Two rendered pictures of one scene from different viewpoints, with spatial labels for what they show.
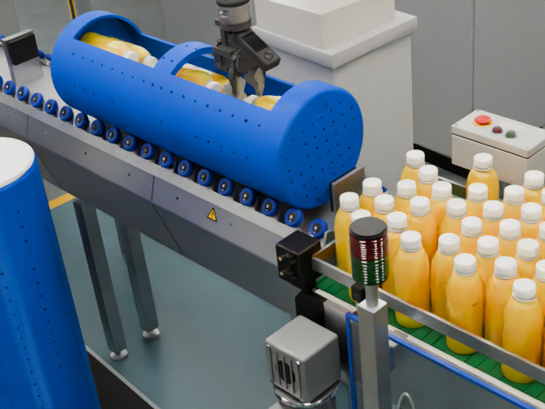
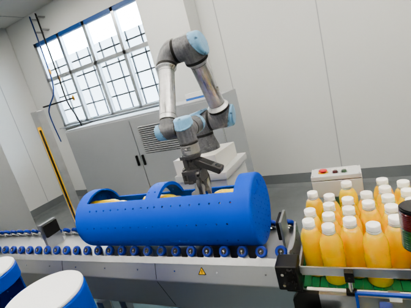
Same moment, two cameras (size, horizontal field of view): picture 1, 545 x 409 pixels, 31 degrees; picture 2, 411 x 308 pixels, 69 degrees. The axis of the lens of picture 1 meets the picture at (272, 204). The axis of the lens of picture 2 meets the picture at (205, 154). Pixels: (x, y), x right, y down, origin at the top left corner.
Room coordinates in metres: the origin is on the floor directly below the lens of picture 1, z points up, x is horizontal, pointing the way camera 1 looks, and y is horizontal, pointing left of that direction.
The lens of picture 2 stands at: (0.96, 0.44, 1.62)
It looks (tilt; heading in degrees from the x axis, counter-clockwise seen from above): 14 degrees down; 338
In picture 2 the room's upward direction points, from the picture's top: 15 degrees counter-clockwise
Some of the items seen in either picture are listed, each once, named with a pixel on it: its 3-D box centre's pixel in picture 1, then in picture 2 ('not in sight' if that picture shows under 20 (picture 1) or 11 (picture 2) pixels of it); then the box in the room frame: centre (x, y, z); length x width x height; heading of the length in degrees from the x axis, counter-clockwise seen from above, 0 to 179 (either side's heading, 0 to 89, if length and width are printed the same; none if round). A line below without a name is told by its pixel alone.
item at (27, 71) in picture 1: (23, 58); (52, 233); (2.85, 0.71, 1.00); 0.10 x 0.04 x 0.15; 131
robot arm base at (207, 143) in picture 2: not in sight; (205, 141); (2.50, -0.22, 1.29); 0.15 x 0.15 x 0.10
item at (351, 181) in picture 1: (347, 197); (282, 230); (1.85, -0.17, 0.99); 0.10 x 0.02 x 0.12; 131
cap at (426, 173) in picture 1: (428, 172); (329, 197); (1.75, -0.33, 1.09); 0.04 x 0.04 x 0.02
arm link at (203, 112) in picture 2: not in sight; (200, 121); (2.50, -0.23, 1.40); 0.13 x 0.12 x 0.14; 45
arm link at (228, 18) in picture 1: (233, 11); (190, 149); (2.06, 0.04, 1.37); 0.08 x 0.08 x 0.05
